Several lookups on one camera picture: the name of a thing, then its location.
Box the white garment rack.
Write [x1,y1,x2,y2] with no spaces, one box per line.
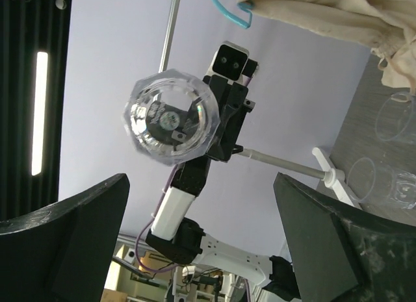
[159,0,361,209]

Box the clear plastic cup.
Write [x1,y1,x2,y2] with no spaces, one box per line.
[123,69,220,166]
[346,157,415,209]
[375,92,415,145]

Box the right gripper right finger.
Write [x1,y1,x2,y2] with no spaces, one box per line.
[273,173,415,301]

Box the teal clothes hanger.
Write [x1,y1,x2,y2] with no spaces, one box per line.
[207,0,254,29]

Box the beige cloth garment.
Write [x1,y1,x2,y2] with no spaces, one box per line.
[237,0,415,94]

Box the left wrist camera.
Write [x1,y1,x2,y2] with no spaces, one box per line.
[211,41,250,81]

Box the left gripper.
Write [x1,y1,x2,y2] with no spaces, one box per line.
[203,75,255,162]

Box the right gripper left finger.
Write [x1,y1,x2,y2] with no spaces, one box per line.
[1,173,130,301]

